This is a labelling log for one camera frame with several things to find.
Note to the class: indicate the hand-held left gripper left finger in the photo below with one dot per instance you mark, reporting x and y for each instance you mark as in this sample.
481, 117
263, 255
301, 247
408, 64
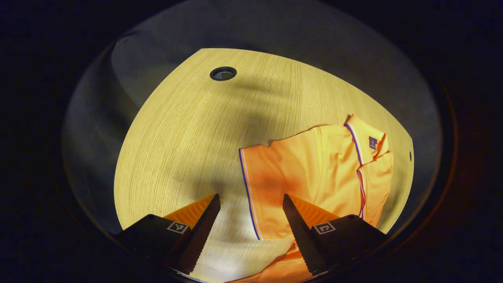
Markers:
200, 236

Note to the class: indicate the orange T-shirt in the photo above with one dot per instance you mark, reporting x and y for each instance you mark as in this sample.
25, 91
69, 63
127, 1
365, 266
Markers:
314, 169

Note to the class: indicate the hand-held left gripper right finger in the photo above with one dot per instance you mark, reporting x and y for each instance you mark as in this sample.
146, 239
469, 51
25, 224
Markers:
302, 239

